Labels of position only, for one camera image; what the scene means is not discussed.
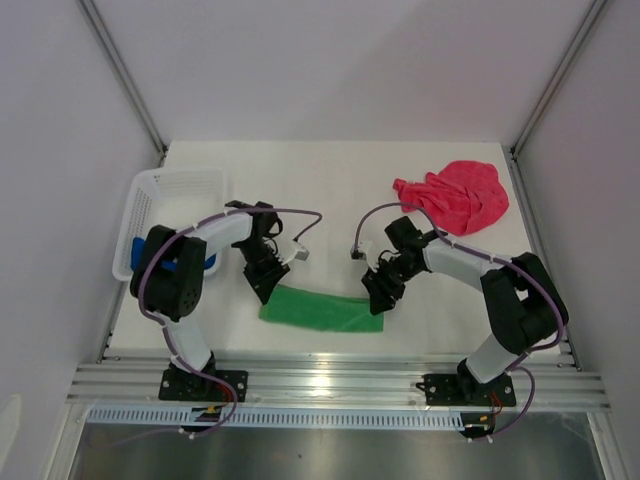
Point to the right aluminium frame post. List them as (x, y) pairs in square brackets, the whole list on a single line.
[(568, 59)]

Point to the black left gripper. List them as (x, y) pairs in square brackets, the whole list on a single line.
[(263, 283)]

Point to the aluminium frame post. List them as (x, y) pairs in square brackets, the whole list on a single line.
[(568, 59), (118, 66)]

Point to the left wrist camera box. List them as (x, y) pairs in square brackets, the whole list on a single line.
[(293, 251)]

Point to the left aluminium frame post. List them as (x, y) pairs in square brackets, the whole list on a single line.
[(118, 66)]

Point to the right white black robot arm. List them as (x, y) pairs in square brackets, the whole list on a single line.
[(524, 308)]

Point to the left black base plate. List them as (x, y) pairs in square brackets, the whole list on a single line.
[(179, 385)]

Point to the aluminium extrusion rail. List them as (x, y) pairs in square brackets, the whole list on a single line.
[(336, 380)]

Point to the green microfiber towel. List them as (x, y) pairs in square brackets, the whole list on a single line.
[(320, 312)]

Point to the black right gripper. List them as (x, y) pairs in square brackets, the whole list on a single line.
[(381, 290)]

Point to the blue microfiber towel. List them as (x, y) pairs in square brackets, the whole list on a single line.
[(211, 265)]

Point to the pink microfiber towel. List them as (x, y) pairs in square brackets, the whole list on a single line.
[(464, 198)]

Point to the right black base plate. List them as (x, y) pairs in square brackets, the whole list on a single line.
[(448, 390)]

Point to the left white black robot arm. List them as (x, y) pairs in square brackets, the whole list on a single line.
[(168, 282)]

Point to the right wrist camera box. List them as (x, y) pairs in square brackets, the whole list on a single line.
[(364, 251)]

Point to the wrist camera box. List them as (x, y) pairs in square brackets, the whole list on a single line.
[(293, 251), (364, 251)]

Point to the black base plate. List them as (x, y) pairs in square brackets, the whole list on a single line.
[(448, 390), (179, 385)]

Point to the white plastic basket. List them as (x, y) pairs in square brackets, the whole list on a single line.
[(173, 197)]

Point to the white slotted cable duct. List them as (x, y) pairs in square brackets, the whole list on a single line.
[(200, 417)]

